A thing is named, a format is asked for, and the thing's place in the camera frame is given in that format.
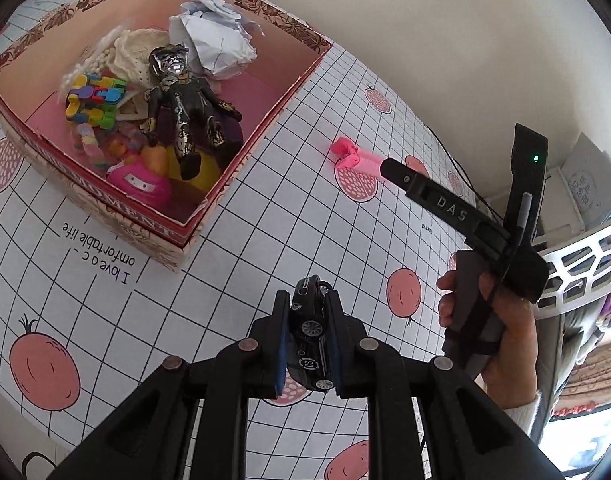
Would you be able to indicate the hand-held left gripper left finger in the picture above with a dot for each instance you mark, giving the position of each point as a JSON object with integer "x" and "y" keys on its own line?
{"x": 283, "y": 345}

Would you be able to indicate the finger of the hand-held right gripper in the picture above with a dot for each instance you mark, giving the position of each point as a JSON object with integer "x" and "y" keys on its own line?
{"x": 395, "y": 172}

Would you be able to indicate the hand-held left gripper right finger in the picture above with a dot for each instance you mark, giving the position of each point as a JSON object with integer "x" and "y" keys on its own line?
{"x": 335, "y": 345}

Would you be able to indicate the black toy car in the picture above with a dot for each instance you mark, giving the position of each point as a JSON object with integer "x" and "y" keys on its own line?
{"x": 310, "y": 340}

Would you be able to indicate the pink hair clip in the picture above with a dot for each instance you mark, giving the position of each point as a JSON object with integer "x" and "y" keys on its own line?
{"x": 355, "y": 157}

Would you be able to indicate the floral cardboard box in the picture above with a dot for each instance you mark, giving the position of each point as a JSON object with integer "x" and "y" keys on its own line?
{"x": 135, "y": 230}

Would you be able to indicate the yellow plastic cylinder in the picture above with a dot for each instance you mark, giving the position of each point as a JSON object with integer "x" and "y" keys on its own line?
{"x": 208, "y": 172}

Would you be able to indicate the pink round face toy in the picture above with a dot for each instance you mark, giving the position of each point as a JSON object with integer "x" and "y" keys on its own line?
{"x": 138, "y": 185}

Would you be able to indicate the black armoured action figure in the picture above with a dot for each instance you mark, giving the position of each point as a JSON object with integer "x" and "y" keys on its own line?
{"x": 185, "y": 105}

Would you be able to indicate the paper ball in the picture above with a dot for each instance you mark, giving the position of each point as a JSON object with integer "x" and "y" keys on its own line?
{"x": 215, "y": 40}

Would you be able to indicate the small orange toy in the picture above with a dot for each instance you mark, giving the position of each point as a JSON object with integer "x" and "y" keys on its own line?
{"x": 155, "y": 160}

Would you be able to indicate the cream lace cloth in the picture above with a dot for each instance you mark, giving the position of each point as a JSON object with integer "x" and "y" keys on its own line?
{"x": 130, "y": 55}

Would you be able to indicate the colourful block toy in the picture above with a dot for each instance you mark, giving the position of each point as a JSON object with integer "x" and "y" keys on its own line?
{"x": 95, "y": 100}

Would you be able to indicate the person's right hand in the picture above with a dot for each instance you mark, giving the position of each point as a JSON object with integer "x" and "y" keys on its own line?
{"x": 518, "y": 345}

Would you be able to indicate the white plastic basket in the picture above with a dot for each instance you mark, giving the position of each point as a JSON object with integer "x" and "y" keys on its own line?
{"x": 585, "y": 260}

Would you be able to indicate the grey book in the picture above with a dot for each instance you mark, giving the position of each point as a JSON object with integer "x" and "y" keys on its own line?
{"x": 585, "y": 180}

